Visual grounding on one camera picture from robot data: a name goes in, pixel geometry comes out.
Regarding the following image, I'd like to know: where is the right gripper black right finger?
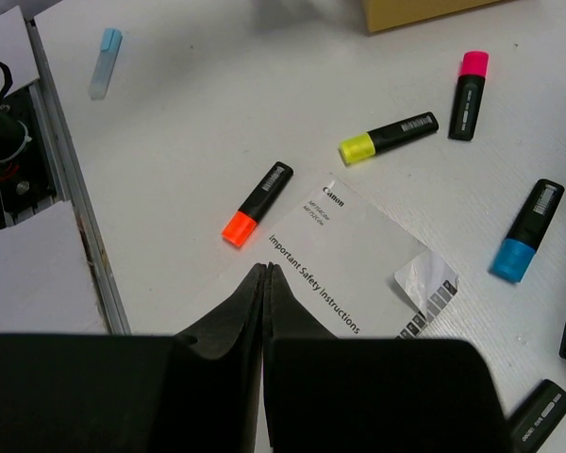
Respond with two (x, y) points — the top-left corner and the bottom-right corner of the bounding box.
(262, 264), (511, 452)

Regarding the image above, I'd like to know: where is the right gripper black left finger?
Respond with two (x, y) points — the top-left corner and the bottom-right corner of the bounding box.
(0, 264), (267, 452)

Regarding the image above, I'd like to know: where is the orange cap black highlighter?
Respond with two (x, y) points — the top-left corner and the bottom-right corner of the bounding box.
(221, 161), (293, 247)

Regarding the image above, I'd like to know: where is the purple cap black highlighter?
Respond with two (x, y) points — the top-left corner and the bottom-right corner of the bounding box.
(508, 379), (566, 453)

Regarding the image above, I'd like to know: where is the blue cap black highlighter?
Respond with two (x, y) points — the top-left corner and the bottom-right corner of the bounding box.
(490, 178), (565, 284)

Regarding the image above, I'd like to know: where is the yellow cap black highlighter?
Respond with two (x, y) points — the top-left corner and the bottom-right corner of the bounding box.
(339, 112), (439, 165)

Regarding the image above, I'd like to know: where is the pink cap black highlighter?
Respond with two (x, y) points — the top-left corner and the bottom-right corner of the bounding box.
(448, 50), (490, 142)

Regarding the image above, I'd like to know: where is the yellow bottom drawer box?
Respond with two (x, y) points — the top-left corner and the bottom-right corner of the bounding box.
(361, 0), (497, 33)

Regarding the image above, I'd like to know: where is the Canon safety instructions booklet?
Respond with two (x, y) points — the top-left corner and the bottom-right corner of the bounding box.
(194, 176), (458, 338)

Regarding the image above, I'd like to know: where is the pastel blue highlighter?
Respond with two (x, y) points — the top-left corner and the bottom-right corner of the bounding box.
(88, 28), (123, 100)

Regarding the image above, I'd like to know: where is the aluminium front rail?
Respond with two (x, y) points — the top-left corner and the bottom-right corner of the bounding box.
(26, 21), (131, 335)

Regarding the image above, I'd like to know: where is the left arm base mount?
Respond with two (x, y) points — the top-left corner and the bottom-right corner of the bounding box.
(0, 61), (57, 229)

